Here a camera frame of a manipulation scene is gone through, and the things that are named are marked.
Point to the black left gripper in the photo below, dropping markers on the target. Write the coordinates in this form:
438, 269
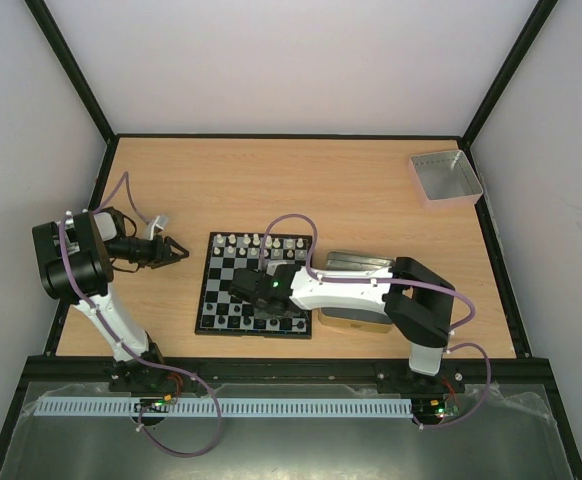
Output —
162, 251

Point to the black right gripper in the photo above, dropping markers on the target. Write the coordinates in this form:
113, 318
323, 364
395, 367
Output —
241, 288

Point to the black and grey chessboard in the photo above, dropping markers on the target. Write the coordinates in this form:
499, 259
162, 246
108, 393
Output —
242, 250

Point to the gold metal tin with pieces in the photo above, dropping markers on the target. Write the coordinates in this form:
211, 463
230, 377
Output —
347, 319

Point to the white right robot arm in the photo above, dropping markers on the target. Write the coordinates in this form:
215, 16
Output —
416, 300

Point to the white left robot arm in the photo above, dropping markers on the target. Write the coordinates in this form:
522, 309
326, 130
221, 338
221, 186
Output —
75, 259

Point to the pink metal tin lid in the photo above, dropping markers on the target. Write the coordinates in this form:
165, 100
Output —
444, 179

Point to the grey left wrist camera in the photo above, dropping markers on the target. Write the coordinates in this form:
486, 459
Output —
155, 227

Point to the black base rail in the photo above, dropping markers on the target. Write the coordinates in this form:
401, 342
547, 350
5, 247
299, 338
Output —
386, 376

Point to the white slotted cable duct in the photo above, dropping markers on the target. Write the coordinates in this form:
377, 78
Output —
227, 408

